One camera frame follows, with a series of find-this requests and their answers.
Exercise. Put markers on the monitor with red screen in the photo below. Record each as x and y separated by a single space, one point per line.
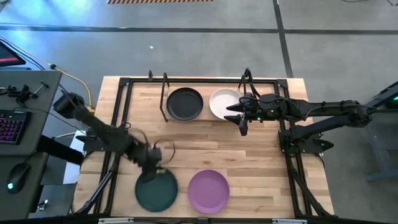
7 56

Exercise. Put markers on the purple round plate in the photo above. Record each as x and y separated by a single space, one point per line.
208 191

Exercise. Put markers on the dark green round plate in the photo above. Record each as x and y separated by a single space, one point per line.
155 194

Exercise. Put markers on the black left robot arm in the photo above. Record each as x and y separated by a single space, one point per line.
99 127

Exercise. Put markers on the backlit black keyboard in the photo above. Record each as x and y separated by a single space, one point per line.
11 127

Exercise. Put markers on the black bar with light strips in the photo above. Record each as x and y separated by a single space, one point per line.
186 222

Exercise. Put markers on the small metal clip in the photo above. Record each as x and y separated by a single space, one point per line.
43 205

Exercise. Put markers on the grey desk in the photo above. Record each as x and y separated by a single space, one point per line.
40 124

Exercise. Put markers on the black metal table frame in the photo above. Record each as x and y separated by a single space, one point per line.
202 81

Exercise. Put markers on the black computer mouse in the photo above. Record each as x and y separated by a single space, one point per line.
18 177

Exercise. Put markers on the white paper sheet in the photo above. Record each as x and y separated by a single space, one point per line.
73 168

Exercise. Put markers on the black flat bar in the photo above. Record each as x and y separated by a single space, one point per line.
59 149

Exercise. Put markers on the white round plate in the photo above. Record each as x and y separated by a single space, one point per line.
222 102

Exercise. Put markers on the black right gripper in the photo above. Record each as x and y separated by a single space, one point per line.
267 107

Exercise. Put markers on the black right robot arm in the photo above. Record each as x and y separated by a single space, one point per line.
326 109

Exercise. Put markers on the black clamp tool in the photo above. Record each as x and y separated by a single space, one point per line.
23 93

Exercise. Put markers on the black metal dish rack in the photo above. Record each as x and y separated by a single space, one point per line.
206 88

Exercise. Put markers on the black round plate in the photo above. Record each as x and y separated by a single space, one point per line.
184 104

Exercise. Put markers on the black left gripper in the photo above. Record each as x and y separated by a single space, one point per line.
146 157

